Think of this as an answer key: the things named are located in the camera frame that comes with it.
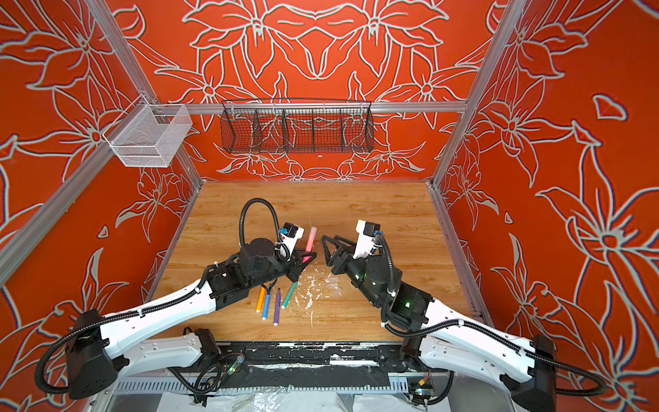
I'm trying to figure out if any white mesh basket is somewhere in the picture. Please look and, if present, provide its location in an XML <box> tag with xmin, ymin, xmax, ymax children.
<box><xmin>101</xmin><ymin>95</ymin><xmax>192</xmax><ymax>168</ymax></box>

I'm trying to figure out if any white slotted cable duct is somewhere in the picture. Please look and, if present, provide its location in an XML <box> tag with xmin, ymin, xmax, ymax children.
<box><xmin>113</xmin><ymin>376</ymin><xmax>409</xmax><ymax>396</ymax></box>

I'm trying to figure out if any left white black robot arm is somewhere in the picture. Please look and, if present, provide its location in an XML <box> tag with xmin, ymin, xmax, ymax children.
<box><xmin>65</xmin><ymin>239</ymin><xmax>317</xmax><ymax>399</ymax></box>

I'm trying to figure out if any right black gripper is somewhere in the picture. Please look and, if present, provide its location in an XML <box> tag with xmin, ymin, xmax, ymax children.
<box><xmin>321</xmin><ymin>233</ymin><xmax>388</xmax><ymax>310</ymax></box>

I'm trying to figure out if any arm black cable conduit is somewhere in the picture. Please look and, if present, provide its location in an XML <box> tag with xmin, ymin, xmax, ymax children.
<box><xmin>34</xmin><ymin>197</ymin><xmax>281</xmax><ymax>395</ymax></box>
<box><xmin>372</xmin><ymin>231</ymin><xmax>611</xmax><ymax>398</ymax></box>

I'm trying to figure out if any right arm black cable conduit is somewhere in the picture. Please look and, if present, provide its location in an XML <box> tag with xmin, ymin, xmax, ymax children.
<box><xmin>372</xmin><ymin>231</ymin><xmax>611</xmax><ymax>398</ymax></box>

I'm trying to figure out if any green marker pen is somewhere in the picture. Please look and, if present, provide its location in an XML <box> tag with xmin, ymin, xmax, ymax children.
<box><xmin>281</xmin><ymin>282</ymin><xmax>299</xmax><ymax>309</ymax></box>

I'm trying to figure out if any small green circuit board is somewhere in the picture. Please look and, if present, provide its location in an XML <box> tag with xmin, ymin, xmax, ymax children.
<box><xmin>408</xmin><ymin>377</ymin><xmax>437</xmax><ymax>406</ymax></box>

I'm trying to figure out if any pink marker pen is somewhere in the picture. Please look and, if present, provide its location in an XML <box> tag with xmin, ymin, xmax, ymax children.
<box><xmin>303</xmin><ymin>226</ymin><xmax>317</xmax><ymax>270</ymax></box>

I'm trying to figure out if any black wire basket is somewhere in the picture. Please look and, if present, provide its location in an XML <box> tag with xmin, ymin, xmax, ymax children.
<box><xmin>220</xmin><ymin>99</ymin><xmax>375</xmax><ymax>155</ymax></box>

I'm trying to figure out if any purple marker pen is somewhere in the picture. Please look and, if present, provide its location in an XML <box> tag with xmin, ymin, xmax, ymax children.
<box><xmin>273</xmin><ymin>288</ymin><xmax>282</xmax><ymax>326</ymax></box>

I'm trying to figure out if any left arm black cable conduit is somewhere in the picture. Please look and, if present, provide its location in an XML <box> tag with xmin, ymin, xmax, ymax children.
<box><xmin>34</xmin><ymin>197</ymin><xmax>281</xmax><ymax>395</ymax></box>

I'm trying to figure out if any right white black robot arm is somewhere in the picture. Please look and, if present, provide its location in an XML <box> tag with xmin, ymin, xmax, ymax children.
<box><xmin>322</xmin><ymin>236</ymin><xmax>557</xmax><ymax>411</ymax></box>

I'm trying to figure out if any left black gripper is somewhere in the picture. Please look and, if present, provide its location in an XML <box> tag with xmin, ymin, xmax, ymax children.
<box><xmin>250</xmin><ymin>245</ymin><xmax>317</xmax><ymax>288</ymax></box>

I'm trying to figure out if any blue marker pen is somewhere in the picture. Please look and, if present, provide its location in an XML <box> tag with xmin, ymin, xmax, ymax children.
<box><xmin>262</xmin><ymin>289</ymin><xmax>271</xmax><ymax>320</ymax></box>

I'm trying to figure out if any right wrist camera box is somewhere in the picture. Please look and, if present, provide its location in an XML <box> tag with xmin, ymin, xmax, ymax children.
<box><xmin>353</xmin><ymin>220</ymin><xmax>380</xmax><ymax>259</ymax></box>

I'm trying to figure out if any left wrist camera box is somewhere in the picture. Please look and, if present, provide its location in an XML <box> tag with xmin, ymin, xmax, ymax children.
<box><xmin>279</xmin><ymin>222</ymin><xmax>304</xmax><ymax>260</ymax></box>

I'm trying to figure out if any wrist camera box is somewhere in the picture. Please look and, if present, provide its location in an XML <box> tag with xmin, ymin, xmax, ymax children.
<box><xmin>279</xmin><ymin>222</ymin><xmax>304</xmax><ymax>260</ymax></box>
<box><xmin>353</xmin><ymin>220</ymin><xmax>380</xmax><ymax>259</ymax></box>

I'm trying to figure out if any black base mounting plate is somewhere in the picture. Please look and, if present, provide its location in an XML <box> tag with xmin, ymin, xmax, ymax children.
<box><xmin>173</xmin><ymin>341</ymin><xmax>449</xmax><ymax>390</ymax></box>

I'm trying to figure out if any orange marker pen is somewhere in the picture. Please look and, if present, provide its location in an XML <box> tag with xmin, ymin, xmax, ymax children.
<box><xmin>256</xmin><ymin>286</ymin><xmax>267</xmax><ymax>312</ymax></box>

